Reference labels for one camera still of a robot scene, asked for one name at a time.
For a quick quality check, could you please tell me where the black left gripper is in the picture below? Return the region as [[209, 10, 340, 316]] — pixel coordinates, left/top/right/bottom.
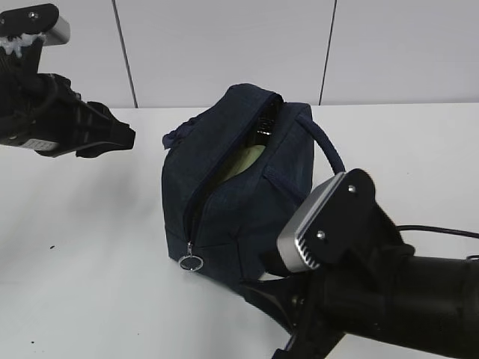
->
[[1, 37, 135, 159]]

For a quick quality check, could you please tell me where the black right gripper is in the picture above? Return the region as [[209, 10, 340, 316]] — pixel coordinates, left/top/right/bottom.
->
[[239, 239, 416, 359]]

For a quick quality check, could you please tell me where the silver zipper pull ring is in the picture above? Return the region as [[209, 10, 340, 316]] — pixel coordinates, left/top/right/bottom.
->
[[178, 241, 205, 271]]

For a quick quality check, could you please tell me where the navy insulated lunch bag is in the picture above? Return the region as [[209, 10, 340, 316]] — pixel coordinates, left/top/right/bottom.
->
[[161, 83, 344, 292]]

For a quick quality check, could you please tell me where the green lid glass container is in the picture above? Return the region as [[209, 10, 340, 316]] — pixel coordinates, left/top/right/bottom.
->
[[214, 144, 266, 184]]

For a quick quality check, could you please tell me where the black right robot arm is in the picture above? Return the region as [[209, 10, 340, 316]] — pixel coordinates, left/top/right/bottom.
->
[[242, 255, 478, 358]]

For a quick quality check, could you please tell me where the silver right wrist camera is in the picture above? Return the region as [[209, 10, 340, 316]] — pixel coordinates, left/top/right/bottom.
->
[[277, 168, 376, 273]]

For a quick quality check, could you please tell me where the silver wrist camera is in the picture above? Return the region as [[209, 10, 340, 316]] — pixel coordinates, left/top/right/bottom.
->
[[1, 3, 71, 46], [277, 168, 376, 273]]

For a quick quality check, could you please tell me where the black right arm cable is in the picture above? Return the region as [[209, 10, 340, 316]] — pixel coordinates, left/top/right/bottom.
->
[[396, 224, 479, 261]]

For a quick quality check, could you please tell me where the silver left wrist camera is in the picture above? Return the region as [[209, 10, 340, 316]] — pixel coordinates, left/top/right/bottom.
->
[[1, 3, 71, 46]]

